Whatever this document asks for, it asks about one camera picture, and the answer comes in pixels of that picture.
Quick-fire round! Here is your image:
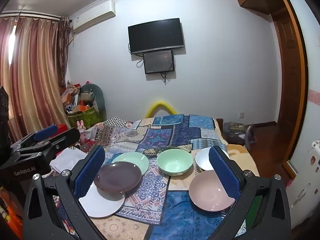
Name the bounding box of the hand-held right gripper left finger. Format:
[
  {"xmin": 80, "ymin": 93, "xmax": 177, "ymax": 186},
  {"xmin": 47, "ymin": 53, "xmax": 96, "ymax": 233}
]
[{"xmin": 22, "ymin": 145, "xmax": 107, "ymax": 240}]

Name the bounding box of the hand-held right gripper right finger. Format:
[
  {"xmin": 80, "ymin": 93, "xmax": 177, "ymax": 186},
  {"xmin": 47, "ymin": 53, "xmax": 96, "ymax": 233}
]
[{"xmin": 209, "ymin": 145, "xmax": 292, "ymax": 240}]

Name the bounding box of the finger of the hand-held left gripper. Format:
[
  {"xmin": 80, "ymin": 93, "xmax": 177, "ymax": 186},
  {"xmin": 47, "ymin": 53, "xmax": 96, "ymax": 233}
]
[
  {"xmin": 10, "ymin": 124, "xmax": 59, "ymax": 151},
  {"xmin": 15, "ymin": 128, "xmax": 81, "ymax": 159}
]

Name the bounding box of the pink bowl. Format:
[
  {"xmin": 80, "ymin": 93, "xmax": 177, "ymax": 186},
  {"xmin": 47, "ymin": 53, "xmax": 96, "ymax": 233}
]
[{"xmin": 189, "ymin": 163, "xmax": 237, "ymax": 212}]

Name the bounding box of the white bowl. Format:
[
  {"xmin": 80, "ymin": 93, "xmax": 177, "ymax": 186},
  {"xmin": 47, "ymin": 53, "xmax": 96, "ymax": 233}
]
[{"xmin": 195, "ymin": 147, "xmax": 229, "ymax": 172}]

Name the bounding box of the brown plate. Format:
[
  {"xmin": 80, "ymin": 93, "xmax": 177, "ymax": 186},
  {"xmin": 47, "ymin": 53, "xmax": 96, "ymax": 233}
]
[{"xmin": 93, "ymin": 162, "xmax": 142, "ymax": 198}]

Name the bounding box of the white plate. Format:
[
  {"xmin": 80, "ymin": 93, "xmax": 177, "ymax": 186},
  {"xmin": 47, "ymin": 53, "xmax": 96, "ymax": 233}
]
[{"xmin": 79, "ymin": 181, "xmax": 125, "ymax": 218}]

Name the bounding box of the green plate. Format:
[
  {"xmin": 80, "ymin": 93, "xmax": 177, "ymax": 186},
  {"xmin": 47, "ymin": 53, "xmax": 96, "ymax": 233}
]
[{"xmin": 112, "ymin": 152, "xmax": 150, "ymax": 176}]

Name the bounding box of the green bowl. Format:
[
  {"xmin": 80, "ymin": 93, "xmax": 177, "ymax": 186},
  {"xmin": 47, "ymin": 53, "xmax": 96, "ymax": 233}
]
[{"xmin": 157, "ymin": 149, "xmax": 193, "ymax": 177}]

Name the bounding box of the pink rabbit toy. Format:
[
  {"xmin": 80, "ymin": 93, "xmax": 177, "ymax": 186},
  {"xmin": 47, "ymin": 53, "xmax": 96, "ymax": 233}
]
[{"xmin": 76, "ymin": 120, "xmax": 87, "ymax": 134}]

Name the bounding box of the patterned bag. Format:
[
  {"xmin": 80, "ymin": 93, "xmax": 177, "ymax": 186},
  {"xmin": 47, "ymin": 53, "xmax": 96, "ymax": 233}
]
[{"xmin": 222, "ymin": 122, "xmax": 257, "ymax": 151}]

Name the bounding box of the pile of cardboard boxes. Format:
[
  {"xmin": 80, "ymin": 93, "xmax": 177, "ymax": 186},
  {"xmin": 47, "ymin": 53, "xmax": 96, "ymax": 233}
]
[{"xmin": 61, "ymin": 81, "xmax": 84, "ymax": 113}]

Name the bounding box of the orange cloth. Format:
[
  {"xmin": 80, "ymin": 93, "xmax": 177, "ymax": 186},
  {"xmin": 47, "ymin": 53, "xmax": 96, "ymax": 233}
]
[{"xmin": 0, "ymin": 185, "xmax": 24, "ymax": 240}]

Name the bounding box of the blue patchwork blanket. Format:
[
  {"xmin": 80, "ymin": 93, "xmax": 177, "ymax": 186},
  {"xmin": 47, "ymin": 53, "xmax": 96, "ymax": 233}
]
[{"xmin": 50, "ymin": 114, "xmax": 260, "ymax": 240}]

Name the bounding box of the brown striped curtain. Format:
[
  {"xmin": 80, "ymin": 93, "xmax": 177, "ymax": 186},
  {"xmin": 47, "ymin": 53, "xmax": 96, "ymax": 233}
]
[{"xmin": 0, "ymin": 16, "xmax": 70, "ymax": 143}]

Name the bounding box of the yellow foam tube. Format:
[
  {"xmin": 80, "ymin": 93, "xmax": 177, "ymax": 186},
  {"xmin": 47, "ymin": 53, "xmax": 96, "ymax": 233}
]
[{"xmin": 145, "ymin": 100, "xmax": 178, "ymax": 118}]

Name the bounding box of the wooden door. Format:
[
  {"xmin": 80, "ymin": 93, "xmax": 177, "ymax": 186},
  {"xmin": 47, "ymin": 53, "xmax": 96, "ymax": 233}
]
[{"xmin": 271, "ymin": 0, "xmax": 308, "ymax": 175}]

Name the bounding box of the white air conditioner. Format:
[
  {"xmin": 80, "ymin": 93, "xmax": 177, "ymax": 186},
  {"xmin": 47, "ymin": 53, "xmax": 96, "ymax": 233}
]
[{"xmin": 72, "ymin": 0, "xmax": 116, "ymax": 34}]

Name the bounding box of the small black wall monitor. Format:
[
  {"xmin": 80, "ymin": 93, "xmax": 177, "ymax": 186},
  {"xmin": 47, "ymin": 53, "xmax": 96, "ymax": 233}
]
[{"xmin": 143, "ymin": 50, "xmax": 175, "ymax": 74}]

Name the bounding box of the white curtain rail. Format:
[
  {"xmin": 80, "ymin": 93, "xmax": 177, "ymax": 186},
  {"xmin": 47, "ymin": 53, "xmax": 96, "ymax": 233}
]
[{"xmin": 0, "ymin": 10, "xmax": 62, "ymax": 20}]

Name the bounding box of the black wall television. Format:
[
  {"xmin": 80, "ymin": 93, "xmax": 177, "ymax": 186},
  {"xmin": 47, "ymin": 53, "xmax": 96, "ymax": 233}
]
[{"xmin": 128, "ymin": 18, "xmax": 185, "ymax": 55}]

